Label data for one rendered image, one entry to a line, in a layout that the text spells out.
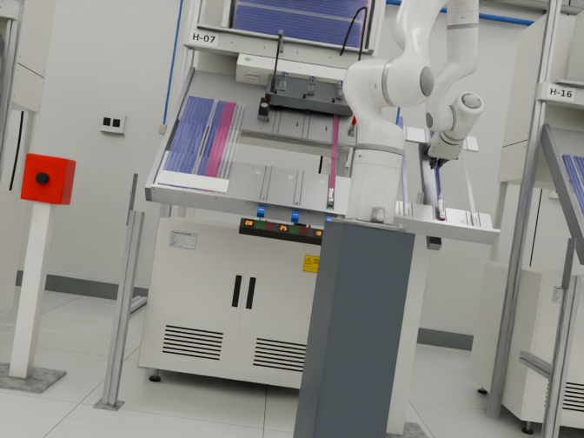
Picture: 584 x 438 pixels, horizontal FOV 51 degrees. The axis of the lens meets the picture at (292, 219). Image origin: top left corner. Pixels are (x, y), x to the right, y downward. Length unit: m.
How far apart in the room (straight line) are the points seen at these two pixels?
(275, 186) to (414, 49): 0.74
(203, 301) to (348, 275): 0.98
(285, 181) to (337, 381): 0.82
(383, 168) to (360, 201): 0.10
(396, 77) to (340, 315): 0.58
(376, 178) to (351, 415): 0.57
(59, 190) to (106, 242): 1.89
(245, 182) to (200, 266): 0.42
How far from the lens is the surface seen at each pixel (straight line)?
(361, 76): 1.57
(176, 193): 2.01
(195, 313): 2.35
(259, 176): 2.09
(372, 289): 1.48
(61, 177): 2.23
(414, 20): 1.64
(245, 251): 2.30
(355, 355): 1.49
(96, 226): 4.11
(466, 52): 1.91
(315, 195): 2.06
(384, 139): 1.51
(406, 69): 1.52
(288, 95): 2.37
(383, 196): 1.50
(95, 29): 4.28
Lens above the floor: 0.70
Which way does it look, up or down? level
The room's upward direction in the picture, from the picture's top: 8 degrees clockwise
